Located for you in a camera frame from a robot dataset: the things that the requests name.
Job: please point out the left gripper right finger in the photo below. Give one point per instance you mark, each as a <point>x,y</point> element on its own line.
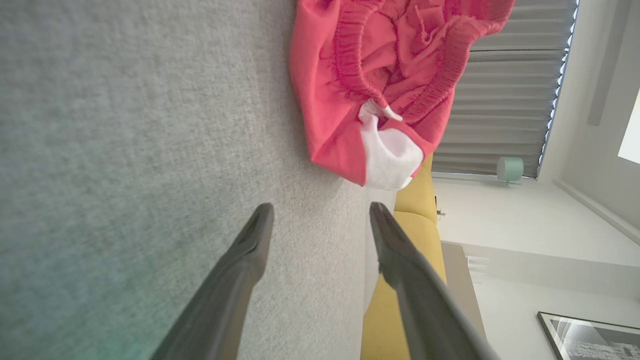
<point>425,310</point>

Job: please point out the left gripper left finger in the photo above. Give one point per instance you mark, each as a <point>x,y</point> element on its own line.
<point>220,310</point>

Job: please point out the yellow sofa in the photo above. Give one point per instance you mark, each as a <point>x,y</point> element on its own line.
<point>420,220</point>

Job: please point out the mint green cylinder lamp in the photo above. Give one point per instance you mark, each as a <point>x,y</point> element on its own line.
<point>510,169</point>

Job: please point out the black framed picture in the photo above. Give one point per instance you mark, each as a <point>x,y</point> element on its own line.
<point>590,340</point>

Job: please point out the grey fabric sofa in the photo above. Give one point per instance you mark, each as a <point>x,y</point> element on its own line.
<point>125,150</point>

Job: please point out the red shorts with white trim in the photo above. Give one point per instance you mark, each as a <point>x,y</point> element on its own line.
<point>325,125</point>

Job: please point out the grey window blind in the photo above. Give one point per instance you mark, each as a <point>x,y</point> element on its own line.
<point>510,100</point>

